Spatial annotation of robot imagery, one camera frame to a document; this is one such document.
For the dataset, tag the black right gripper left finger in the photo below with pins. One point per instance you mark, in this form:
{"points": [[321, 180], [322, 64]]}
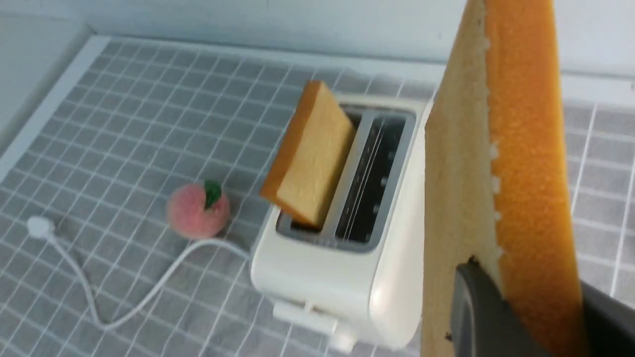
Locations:
{"points": [[482, 323]]}

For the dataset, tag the pink peach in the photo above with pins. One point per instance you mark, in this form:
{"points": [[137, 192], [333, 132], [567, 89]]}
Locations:
{"points": [[198, 211]]}

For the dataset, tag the grey checked tablecloth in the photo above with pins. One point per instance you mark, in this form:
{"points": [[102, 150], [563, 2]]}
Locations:
{"points": [[138, 121]]}

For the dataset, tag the white two-slot toaster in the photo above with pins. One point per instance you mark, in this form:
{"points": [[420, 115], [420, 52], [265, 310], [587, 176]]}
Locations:
{"points": [[360, 277]]}

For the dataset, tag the toast slice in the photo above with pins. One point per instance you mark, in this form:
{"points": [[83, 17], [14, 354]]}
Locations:
{"points": [[303, 177], [496, 176]]}

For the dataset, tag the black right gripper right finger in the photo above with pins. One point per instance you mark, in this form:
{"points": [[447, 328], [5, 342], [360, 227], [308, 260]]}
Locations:
{"points": [[610, 324]]}

